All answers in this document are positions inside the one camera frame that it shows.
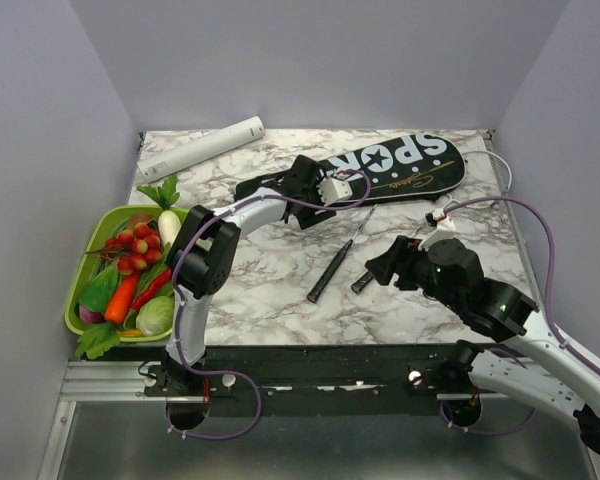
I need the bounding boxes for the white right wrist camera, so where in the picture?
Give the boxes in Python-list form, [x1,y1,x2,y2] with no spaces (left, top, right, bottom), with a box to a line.
[420,208,457,250]

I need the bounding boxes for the purple onion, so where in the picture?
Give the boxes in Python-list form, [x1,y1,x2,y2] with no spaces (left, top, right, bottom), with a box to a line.
[78,304,105,325]

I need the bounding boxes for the green cabbage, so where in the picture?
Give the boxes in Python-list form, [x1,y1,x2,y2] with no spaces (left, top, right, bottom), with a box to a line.
[136,296,174,336]

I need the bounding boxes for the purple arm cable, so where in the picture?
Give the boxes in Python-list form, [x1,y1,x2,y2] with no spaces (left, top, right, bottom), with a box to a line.
[165,168,372,443]
[439,195,600,436]

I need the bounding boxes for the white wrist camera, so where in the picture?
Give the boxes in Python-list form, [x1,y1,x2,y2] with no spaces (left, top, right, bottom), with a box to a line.
[420,208,457,250]
[317,177,353,206]

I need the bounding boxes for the black-handled badminton racket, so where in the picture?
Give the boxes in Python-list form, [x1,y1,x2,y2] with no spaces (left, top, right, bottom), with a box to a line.
[349,149,513,294]
[306,206,376,304]

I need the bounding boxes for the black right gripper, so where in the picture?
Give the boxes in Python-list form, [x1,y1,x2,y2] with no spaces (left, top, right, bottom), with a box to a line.
[364,233,463,312]

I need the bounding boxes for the green leafy vegetable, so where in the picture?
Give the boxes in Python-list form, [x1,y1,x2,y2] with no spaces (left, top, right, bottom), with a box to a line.
[78,264,120,314]

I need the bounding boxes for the green vegetable tray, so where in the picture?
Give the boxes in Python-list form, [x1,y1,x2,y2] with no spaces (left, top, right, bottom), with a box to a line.
[65,205,173,343]

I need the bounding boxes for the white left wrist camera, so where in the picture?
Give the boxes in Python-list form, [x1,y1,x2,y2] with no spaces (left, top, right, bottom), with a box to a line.
[317,177,353,206]

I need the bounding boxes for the white shuttlecock tube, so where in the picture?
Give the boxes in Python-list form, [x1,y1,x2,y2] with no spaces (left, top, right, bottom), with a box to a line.
[138,116,265,183]

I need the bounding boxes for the red chili pepper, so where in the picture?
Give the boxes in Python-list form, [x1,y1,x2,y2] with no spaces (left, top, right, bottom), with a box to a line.
[131,268,171,312]

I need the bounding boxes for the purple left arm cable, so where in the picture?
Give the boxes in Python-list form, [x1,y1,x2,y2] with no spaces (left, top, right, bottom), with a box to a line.
[165,168,372,443]

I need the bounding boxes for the red cherry tomato bunch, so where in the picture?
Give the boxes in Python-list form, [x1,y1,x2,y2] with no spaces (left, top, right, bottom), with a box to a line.
[99,222,163,276]

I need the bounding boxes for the black sport racket bag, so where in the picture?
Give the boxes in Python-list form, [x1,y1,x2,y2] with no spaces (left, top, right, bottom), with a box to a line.
[233,130,467,212]

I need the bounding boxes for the white radish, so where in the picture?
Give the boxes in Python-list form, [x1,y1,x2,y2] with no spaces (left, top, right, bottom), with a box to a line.
[158,210,181,255]

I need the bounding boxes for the orange carrot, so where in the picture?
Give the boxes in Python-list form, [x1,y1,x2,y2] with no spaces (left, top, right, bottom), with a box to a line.
[104,272,141,325]

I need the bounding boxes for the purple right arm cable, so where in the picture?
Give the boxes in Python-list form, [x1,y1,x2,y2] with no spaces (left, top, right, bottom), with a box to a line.
[439,195,600,436]

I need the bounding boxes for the aluminium frame rail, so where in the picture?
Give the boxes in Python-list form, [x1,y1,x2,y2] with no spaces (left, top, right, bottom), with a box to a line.
[59,360,171,402]

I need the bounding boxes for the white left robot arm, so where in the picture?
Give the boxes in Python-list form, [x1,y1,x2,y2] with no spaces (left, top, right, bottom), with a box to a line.
[161,155,352,395]

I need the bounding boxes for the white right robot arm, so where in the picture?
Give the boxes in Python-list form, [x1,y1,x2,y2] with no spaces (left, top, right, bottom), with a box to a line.
[365,236,600,455]

